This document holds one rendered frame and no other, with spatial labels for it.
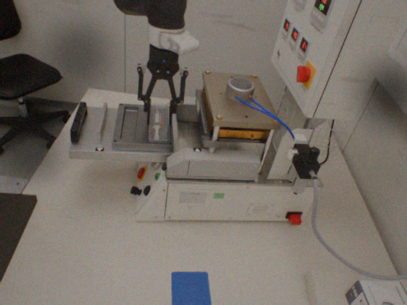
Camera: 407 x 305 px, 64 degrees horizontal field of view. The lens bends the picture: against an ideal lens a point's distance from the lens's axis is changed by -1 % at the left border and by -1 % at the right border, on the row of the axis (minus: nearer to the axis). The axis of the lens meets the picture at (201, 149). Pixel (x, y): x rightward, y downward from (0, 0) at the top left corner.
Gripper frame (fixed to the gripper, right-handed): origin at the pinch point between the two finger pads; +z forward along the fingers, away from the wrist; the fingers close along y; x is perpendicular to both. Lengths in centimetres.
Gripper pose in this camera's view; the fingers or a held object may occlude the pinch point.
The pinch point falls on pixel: (159, 112)
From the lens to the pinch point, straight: 95.6
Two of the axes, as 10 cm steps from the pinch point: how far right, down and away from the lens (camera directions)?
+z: -1.4, 7.7, 6.2
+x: 0.9, 6.3, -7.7
